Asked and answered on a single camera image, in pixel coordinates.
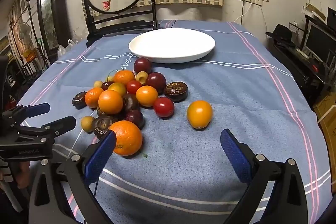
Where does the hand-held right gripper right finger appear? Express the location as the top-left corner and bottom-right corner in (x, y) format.
(220, 129), (309, 224)

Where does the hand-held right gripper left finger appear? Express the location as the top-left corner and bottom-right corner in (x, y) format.
(28, 130), (117, 224)

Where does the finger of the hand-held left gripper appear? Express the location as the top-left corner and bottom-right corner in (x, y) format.
(18, 116), (76, 140)
(3, 103), (51, 122)

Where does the dark brown dried fruit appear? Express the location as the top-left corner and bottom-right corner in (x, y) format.
(97, 106), (125, 119)
(92, 116), (118, 139)
(72, 91), (88, 109)
(122, 93), (140, 112)

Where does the mandarin orange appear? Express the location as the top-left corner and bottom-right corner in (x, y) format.
(114, 70), (135, 86)
(84, 87), (104, 108)

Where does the dark purple grape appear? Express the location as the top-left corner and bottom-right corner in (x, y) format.
(125, 110), (145, 129)

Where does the oval orange-yellow tomato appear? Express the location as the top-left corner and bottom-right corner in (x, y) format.
(187, 100), (213, 130)

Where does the smooth orange citrus fruit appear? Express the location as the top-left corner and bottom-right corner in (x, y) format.
(135, 85), (159, 107)
(98, 90), (124, 115)

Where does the yellowish citrus fruit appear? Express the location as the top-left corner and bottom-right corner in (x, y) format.
(108, 82), (127, 96)

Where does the red cherry tomato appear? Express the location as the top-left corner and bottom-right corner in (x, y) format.
(154, 97), (175, 118)
(126, 80), (142, 94)

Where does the round brown cut fruit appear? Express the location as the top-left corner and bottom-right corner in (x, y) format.
(164, 81), (188, 102)

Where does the white plate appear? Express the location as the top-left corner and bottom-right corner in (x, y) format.
(129, 28), (216, 64)

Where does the person's left hand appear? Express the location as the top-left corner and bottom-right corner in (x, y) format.
(14, 161), (31, 189)

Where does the large orange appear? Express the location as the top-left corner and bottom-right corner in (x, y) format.
(109, 120), (143, 156)

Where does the blue striped tablecloth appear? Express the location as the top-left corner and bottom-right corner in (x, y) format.
(16, 20), (331, 224)

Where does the clear plastic bag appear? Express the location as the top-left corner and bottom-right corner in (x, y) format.
(57, 39), (76, 59)

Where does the white electric fan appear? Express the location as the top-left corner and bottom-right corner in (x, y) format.
(20, 23), (33, 41)

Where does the cardboard box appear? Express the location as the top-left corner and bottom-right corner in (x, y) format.
(314, 93), (336, 161)

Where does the dark wooden framed cabinet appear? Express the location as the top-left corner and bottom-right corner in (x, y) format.
(36, 0), (70, 51)

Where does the black desk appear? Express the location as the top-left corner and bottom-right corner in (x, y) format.
(266, 38), (328, 106)

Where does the black hat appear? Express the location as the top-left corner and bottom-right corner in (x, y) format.
(266, 25), (296, 47)

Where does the computer monitor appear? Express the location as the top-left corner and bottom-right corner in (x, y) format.
(304, 22), (336, 63)

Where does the black speaker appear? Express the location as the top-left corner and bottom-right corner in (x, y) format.
(327, 7), (336, 30)

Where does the white power cable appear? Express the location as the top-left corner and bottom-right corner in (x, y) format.
(234, 1), (255, 25)

